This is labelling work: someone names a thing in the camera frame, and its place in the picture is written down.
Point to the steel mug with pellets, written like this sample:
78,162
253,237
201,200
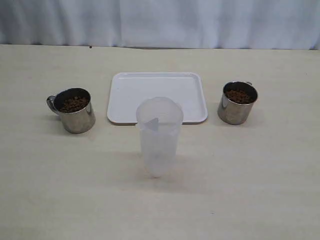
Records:
74,108
237,100

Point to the clear plastic pitcher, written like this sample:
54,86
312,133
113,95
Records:
159,121

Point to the white plastic tray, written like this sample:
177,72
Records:
129,89

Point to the white curtain backdrop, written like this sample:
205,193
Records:
196,24

